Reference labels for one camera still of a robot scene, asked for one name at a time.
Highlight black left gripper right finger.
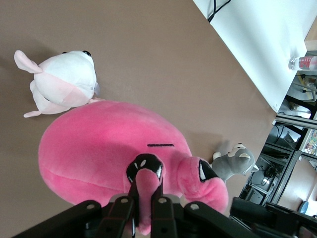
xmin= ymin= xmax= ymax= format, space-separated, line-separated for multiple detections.
xmin=150 ymin=184 xmax=256 ymax=238

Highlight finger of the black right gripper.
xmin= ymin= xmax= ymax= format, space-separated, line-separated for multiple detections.
xmin=266 ymin=201 xmax=317 ymax=238
xmin=231 ymin=197 xmax=299 ymax=238

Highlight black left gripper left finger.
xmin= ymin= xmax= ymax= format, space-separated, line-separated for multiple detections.
xmin=12 ymin=173 xmax=140 ymax=238

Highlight pink round plush toy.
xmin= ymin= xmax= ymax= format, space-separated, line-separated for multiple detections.
xmin=38 ymin=100 xmax=230 ymax=236

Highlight grey white husky plush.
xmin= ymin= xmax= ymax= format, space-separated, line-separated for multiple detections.
xmin=212 ymin=142 xmax=260 ymax=183

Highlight white pink plush dog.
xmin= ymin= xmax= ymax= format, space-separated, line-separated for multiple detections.
xmin=13 ymin=49 xmax=106 ymax=119

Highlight clear bottle red label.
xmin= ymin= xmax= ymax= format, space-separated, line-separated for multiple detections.
xmin=288 ymin=56 xmax=317 ymax=72

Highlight white side table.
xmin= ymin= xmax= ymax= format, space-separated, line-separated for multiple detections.
xmin=192 ymin=0 xmax=317 ymax=114

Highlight aluminium frame rack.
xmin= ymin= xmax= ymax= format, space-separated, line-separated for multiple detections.
xmin=230 ymin=109 xmax=317 ymax=219

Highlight black cable on white table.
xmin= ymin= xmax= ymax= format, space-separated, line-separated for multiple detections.
xmin=206 ymin=0 xmax=231 ymax=23

